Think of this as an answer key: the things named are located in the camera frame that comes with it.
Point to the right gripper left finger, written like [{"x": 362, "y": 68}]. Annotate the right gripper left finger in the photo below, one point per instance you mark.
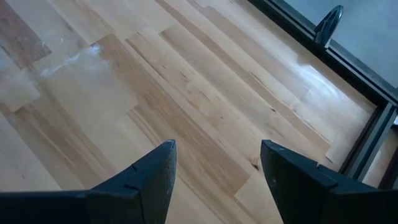
[{"x": 124, "y": 202}]

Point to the black metal table frame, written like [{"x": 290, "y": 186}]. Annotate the black metal table frame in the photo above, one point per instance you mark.
[{"x": 348, "y": 59}]

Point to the black table clamp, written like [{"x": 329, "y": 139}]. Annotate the black table clamp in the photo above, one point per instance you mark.
[{"x": 328, "y": 23}]

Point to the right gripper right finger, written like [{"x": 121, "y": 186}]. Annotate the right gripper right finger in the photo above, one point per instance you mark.
[{"x": 311, "y": 199}]

